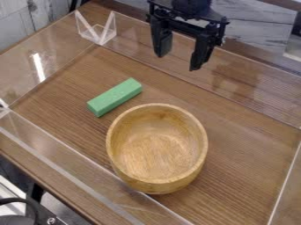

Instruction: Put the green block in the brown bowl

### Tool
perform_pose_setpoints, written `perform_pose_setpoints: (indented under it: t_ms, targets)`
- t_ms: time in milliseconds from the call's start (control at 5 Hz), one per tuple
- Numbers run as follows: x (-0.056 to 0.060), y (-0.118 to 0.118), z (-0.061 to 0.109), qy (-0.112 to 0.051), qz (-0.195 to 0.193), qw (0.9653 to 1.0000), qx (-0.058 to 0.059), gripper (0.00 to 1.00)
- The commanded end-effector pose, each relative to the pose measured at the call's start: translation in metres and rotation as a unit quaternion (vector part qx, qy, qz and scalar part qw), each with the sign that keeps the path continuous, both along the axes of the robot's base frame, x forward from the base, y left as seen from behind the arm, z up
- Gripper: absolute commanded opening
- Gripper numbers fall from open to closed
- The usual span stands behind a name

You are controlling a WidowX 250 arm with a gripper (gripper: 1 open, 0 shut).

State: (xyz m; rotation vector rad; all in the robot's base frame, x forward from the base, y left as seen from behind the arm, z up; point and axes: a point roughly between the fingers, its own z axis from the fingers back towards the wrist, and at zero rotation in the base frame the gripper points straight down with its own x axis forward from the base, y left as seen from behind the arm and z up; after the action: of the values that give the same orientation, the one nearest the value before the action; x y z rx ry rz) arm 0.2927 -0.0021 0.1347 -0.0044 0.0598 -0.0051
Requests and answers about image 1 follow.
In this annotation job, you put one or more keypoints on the green rectangular block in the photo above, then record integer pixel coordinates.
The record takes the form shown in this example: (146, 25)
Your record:
(114, 97)

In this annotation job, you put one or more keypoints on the black metal table bracket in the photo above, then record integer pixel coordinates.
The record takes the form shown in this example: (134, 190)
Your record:
(45, 217)

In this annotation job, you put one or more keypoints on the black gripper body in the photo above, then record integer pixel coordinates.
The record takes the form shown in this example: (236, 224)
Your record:
(190, 10)

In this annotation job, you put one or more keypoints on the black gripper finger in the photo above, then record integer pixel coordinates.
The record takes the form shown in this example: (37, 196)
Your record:
(201, 54)
(161, 36)

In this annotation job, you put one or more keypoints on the brown wooden bowl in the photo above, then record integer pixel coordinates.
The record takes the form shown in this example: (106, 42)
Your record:
(157, 145)

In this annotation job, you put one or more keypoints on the clear acrylic tray enclosure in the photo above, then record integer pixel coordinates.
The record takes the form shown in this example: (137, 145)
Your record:
(245, 101)

